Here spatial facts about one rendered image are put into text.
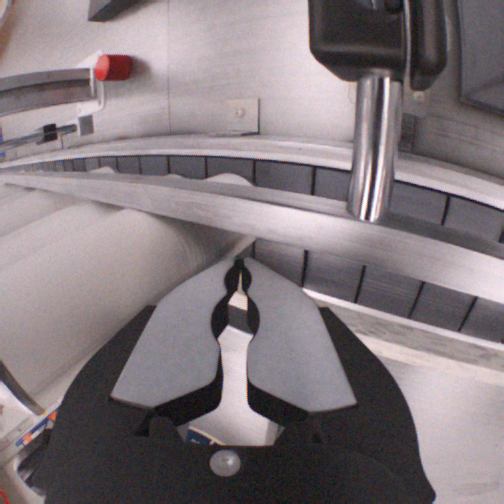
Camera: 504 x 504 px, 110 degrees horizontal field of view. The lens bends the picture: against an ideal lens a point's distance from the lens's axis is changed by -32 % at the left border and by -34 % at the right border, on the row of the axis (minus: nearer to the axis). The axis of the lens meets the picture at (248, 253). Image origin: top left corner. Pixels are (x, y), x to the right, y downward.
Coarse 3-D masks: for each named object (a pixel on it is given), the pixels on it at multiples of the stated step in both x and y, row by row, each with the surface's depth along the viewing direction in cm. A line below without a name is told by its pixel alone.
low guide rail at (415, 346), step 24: (240, 288) 17; (336, 312) 14; (360, 312) 14; (360, 336) 13; (384, 336) 13; (408, 336) 12; (432, 336) 12; (408, 360) 12; (432, 360) 11; (456, 360) 10; (480, 360) 10
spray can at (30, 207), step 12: (108, 168) 23; (36, 192) 17; (48, 192) 17; (12, 204) 15; (24, 204) 15; (36, 204) 16; (48, 204) 17; (60, 204) 18; (72, 204) 19; (0, 216) 14; (12, 216) 14; (24, 216) 15; (36, 216) 16; (0, 228) 13; (12, 228) 14
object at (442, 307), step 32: (64, 160) 29; (96, 160) 24; (128, 160) 22; (160, 160) 20; (192, 160) 18; (224, 160) 17; (256, 160) 19; (320, 192) 14; (416, 192) 11; (448, 224) 11; (480, 224) 10; (256, 256) 19; (288, 256) 17; (320, 256) 16; (320, 288) 17; (352, 288) 16; (384, 288) 15; (416, 288) 13; (448, 288) 12; (416, 320) 14; (448, 320) 13; (480, 320) 12
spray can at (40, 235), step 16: (176, 176) 18; (80, 208) 13; (96, 208) 13; (112, 208) 13; (48, 224) 11; (64, 224) 11; (80, 224) 12; (16, 240) 9; (32, 240) 10; (48, 240) 10; (0, 256) 8; (16, 256) 9
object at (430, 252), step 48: (96, 192) 12; (144, 192) 10; (192, 192) 8; (240, 192) 8; (288, 192) 8; (288, 240) 7; (336, 240) 6; (384, 240) 6; (432, 240) 5; (480, 240) 5; (480, 288) 5
